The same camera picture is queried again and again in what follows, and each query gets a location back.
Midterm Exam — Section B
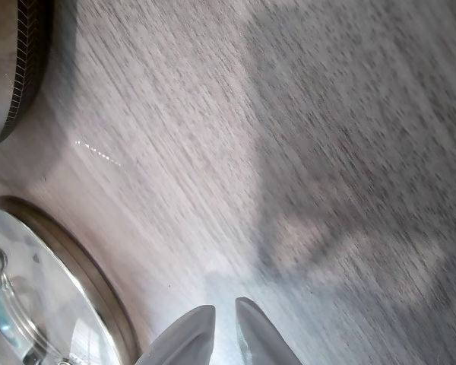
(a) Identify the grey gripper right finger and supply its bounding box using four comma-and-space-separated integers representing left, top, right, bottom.
234, 297, 302, 365

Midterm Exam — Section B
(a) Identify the glass lid with black handle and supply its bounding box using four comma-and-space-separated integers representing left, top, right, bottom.
0, 195, 142, 365

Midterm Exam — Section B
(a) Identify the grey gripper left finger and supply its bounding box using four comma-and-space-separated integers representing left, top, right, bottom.
135, 303, 217, 365

